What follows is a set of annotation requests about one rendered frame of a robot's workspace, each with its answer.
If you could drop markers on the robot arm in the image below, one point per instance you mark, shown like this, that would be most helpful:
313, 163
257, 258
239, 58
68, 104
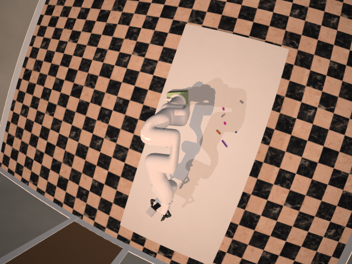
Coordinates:
153, 134

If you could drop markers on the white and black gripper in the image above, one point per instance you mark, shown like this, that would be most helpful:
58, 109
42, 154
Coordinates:
163, 209

